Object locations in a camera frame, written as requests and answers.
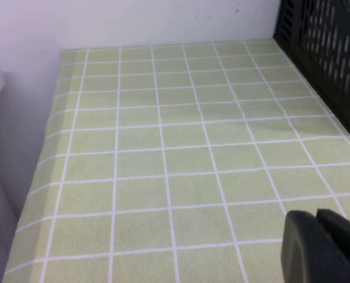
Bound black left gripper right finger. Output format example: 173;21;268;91
316;208;350;283

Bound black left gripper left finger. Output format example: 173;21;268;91
281;209;350;283

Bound green checkered tablecloth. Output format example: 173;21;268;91
3;40;350;283

